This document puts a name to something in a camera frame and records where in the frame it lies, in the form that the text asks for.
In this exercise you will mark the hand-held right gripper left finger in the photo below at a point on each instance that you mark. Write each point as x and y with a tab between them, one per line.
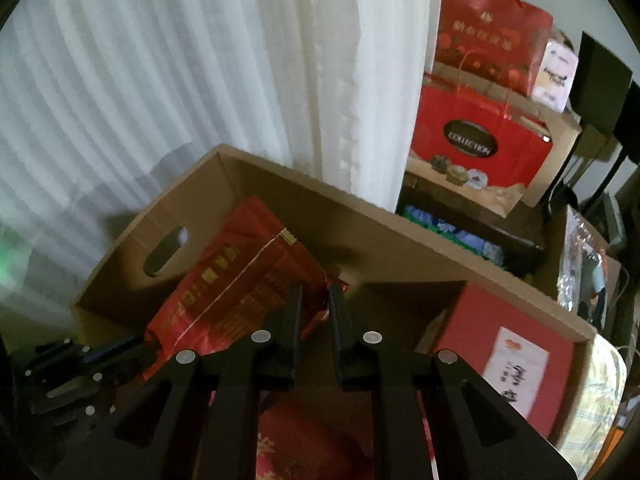
285	340

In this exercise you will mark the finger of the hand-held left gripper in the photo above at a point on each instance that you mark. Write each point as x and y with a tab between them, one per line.
75	392
107	353

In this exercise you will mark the blue green packet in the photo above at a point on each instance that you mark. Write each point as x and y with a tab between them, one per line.
450	230

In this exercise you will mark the red Ferrero Collection box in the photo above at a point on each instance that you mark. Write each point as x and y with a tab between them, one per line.
450	115

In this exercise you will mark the yellow plaid cloth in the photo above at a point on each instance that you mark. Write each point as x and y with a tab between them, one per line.
602	390

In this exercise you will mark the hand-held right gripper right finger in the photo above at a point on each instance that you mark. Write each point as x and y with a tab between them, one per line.
346	340

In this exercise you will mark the brown cardboard box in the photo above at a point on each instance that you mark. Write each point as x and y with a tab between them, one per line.
562	160

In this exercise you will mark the red box with white label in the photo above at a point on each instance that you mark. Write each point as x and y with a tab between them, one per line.
480	320

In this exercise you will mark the large cardboard box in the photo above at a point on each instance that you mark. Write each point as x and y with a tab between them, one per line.
300	200

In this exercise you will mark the red gift bag gold print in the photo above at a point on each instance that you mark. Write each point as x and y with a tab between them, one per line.
480	10

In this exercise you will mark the black speaker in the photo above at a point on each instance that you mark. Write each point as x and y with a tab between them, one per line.
600	80

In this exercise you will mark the red tin with white characters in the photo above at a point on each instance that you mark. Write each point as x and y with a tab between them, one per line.
310	430

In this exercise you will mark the small white carton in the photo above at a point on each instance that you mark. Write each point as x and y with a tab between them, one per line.
556	72

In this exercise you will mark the red snack packet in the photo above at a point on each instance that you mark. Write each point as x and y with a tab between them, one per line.
235	280

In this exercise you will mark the clear plastic bag with tools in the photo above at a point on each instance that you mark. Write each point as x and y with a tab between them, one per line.
582	260

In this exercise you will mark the white curtain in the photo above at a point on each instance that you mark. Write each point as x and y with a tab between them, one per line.
200	60

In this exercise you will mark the dark wooden cabinet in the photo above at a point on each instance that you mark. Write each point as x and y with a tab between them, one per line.
520	250

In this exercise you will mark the black speaker stand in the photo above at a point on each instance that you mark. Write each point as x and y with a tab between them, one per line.
614	170

